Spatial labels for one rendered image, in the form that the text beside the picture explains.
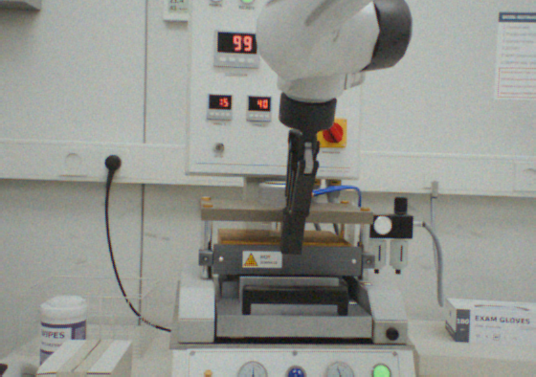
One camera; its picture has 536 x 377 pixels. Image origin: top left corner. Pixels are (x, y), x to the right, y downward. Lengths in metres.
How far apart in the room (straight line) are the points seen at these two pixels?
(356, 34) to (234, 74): 0.55
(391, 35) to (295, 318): 0.42
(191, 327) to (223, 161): 0.40
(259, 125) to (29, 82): 0.76
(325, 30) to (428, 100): 1.07
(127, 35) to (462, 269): 1.02
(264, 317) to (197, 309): 0.09
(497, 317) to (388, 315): 0.62
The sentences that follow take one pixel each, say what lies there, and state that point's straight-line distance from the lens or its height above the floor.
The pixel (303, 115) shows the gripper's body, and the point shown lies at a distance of 0.88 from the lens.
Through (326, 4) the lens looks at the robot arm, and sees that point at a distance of 0.69.
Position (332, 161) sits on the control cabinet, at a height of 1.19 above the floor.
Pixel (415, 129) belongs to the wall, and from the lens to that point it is 1.75.
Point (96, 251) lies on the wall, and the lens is 1.81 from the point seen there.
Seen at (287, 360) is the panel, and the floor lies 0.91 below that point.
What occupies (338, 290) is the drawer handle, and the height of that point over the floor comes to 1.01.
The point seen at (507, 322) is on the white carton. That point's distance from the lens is 1.62.
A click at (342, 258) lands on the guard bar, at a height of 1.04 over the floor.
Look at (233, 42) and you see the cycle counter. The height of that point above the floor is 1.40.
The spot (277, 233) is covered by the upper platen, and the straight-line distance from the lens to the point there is 1.14.
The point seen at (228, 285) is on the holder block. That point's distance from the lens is 1.07.
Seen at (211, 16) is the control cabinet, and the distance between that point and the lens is 1.29.
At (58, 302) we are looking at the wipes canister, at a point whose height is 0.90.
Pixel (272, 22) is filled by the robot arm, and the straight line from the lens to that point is 0.73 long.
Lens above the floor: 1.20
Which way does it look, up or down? 3 degrees down
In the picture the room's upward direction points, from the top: 2 degrees clockwise
